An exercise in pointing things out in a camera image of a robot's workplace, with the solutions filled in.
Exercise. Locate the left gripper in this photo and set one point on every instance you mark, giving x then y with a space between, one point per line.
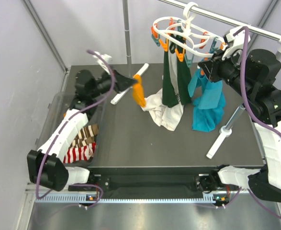
122 82

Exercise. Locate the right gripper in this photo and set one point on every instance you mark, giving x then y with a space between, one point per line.
220 57

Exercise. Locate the orange sock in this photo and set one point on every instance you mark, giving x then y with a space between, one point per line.
138 91

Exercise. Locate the white clip hanger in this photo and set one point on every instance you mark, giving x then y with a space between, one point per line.
191 40

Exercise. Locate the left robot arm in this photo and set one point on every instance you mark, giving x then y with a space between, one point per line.
47 166

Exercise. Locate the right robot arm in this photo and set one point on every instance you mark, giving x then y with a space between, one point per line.
264 100

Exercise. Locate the blue sock pair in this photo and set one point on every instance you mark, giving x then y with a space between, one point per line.
209 107

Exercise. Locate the green white sock pair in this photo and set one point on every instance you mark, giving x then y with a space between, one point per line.
166 107

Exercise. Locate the clear plastic bin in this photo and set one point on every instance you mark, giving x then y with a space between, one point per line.
58 115

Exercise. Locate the brown white striped sock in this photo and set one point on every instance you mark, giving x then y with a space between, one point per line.
87 135

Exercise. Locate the red white striped sock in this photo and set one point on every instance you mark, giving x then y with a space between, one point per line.
85 153

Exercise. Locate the metal clothes rack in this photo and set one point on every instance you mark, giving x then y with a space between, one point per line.
196 65

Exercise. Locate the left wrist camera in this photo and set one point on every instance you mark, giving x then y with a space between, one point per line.
102 58

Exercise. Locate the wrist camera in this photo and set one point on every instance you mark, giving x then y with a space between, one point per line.
102 58
234 40

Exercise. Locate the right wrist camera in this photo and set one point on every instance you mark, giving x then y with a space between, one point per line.
234 40

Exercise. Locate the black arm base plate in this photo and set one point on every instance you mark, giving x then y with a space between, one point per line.
190 181

